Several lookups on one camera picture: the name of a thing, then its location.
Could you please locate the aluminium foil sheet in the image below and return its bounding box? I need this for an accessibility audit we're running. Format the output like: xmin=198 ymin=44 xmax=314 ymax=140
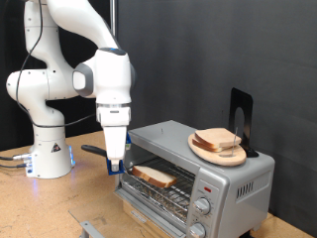
xmin=127 ymin=165 xmax=195 ymax=223

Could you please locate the vertical metal pole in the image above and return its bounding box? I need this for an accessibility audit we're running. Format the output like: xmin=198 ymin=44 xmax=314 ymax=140
xmin=110 ymin=0 xmax=119 ymax=37

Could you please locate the wrist camera on blue mount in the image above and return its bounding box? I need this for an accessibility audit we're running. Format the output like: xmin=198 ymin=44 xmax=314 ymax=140
xmin=124 ymin=132 xmax=133 ymax=153

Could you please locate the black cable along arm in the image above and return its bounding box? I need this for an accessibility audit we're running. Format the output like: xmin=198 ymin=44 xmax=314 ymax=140
xmin=14 ymin=0 xmax=97 ymax=129

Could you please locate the silver toaster oven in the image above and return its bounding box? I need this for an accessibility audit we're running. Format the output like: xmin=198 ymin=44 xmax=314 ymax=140
xmin=113 ymin=119 xmax=276 ymax=238

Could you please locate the white bread slice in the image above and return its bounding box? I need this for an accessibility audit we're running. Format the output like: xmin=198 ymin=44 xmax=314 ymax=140
xmin=194 ymin=127 xmax=243 ymax=150
xmin=191 ymin=138 xmax=223 ymax=154
xmin=131 ymin=165 xmax=178 ymax=189

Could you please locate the round wooden board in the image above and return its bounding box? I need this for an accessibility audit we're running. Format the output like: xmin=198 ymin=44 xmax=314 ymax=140
xmin=187 ymin=133 xmax=248 ymax=168

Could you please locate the thin black base cable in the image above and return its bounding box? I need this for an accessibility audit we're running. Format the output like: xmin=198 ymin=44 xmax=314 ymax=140
xmin=0 ymin=163 xmax=30 ymax=170

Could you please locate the metal wire oven rack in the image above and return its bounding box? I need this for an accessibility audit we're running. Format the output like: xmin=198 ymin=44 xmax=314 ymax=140
xmin=122 ymin=158 xmax=196 ymax=216

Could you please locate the silver oven knob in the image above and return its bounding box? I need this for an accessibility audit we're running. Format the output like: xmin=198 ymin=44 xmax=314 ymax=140
xmin=192 ymin=196 xmax=212 ymax=216
xmin=187 ymin=221 xmax=208 ymax=238

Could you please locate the cable with silver connector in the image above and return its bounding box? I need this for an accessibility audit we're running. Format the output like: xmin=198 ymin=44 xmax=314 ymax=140
xmin=0 ymin=153 xmax=33 ymax=163

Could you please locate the black metal bookend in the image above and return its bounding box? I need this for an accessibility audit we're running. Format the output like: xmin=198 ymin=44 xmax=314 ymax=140
xmin=228 ymin=87 xmax=261 ymax=159

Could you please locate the black spatula with blue block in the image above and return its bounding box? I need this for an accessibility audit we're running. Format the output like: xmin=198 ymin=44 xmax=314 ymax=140
xmin=80 ymin=144 xmax=137 ymax=177

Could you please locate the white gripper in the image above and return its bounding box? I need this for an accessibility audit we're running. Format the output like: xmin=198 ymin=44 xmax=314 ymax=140
xmin=102 ymin=125 xmax=129 ymax=173

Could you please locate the glass oven door with handle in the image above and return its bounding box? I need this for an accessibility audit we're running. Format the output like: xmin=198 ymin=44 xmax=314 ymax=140
xmin=68 ymin=189 xmax=187 ymax=238

